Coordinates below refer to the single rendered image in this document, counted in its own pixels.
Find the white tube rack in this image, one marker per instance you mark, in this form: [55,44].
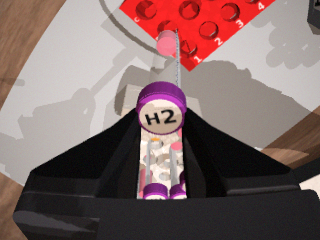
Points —
[130,101]

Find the red tube rack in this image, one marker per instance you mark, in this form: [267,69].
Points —
[198,12]

